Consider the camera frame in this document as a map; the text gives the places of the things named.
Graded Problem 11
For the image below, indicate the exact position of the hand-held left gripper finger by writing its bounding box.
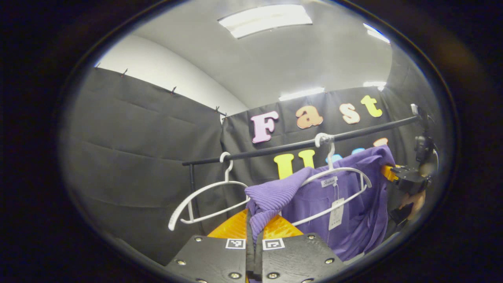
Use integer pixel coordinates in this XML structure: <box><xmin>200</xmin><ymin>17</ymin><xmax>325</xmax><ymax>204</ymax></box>
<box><xmin>255</xmin><ymin>214</ymin><xmax>347</xmax><ymax>283</ymax></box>
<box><xmin>164</xmin><ymin>208</ymin><xmax>255</xmax><ymax>283</ymax></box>

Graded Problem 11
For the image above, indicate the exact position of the purple ribbed jacket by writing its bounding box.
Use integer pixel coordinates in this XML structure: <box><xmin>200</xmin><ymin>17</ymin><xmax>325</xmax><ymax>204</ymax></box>
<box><xmin>244</xmin><ymin>145</ymin><xmax>397</xmax><ymax>262</ymax></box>

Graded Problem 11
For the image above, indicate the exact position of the white hanger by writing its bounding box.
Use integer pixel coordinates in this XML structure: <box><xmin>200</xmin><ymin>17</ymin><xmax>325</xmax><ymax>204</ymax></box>
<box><xmin>291</xmin><ymin>133</ymin><xmax>373</xmax><ymax>227</ymax></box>
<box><xmin>168</xmin><ymin>152</ymin><xmax>251</xmax><ymax>232</ymax></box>

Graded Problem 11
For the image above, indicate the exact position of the black clothes rack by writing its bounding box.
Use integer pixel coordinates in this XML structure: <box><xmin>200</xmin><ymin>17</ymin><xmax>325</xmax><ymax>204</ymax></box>
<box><xmin>182</xmin><ymin>115</ymin><xmax>420</xmax><ymax>224</ymax></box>

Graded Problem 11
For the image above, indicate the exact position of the black backdrop cloth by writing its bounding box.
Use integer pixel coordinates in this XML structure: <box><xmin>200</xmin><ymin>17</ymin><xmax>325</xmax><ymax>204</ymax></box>
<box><xmin>59</xmin><ymin>67</ymin><xmax>444</xmax><ymax>266</ymax></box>

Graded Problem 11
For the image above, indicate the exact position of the large ceiling light panel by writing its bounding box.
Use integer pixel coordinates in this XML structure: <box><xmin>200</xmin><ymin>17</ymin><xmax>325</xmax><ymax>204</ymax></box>
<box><xmin>218</xmin><ymin>4</ymin><xmax>313</xmax><ymax>39</ymax></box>

